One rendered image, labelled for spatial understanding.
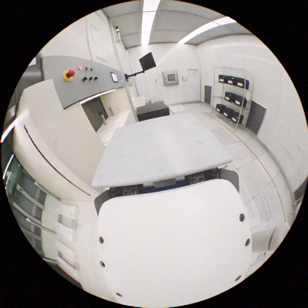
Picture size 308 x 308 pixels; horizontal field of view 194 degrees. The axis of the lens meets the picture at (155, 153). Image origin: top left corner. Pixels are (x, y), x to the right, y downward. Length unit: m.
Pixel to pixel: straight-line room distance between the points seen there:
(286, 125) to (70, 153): 2.96
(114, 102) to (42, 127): 1.47
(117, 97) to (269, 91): 3.21
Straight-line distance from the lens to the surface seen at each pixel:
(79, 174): 0.33
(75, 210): 0.61
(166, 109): 0.80
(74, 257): 0.65
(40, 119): 0.30
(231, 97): 3.00
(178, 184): 0.20
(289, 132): 2.73
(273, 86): 2.85
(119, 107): 1.67
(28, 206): 1.22
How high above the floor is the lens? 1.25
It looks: 44 degrees down
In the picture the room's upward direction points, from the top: 14 degrees counter-clockwise
